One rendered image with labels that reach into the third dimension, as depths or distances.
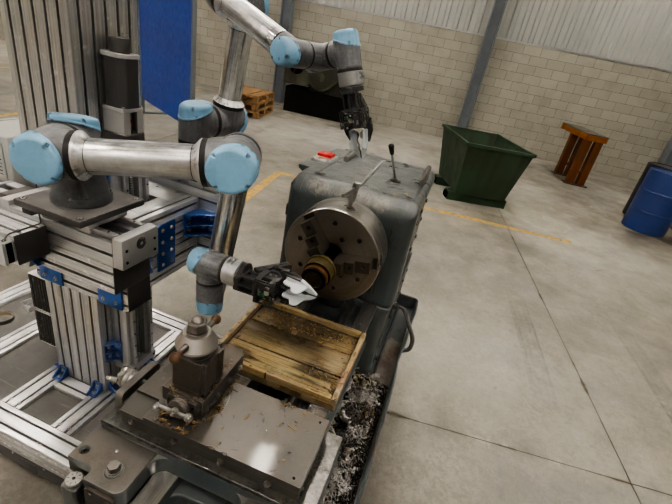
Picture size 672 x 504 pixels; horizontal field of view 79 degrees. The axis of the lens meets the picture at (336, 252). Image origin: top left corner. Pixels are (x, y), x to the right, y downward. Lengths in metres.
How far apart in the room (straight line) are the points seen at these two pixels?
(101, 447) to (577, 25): 11.57
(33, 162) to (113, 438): 0.61
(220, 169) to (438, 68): 10.40
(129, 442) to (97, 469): 0.07
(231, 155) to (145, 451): 0.63
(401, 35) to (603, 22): 4.40
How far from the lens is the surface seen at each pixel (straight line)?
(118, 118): 1.48
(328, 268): 1.17
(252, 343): 1.21
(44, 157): 1.11
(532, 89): 11.53
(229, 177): 0.99
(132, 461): 0.95
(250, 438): 0.89
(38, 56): 1.55
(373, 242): 1.22
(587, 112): 11.93
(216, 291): 1.19
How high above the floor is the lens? 1.67
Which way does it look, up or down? 27 degrees down
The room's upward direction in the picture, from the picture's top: 11 degrees clockwise
